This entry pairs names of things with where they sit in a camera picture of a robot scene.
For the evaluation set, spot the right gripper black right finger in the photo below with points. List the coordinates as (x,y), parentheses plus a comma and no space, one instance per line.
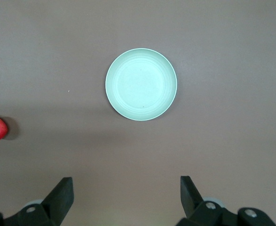
(194,207)

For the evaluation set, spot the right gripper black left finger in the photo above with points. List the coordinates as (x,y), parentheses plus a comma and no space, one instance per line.
(57,200)

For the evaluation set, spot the light green round plate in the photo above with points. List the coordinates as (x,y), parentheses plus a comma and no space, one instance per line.
(141,84)

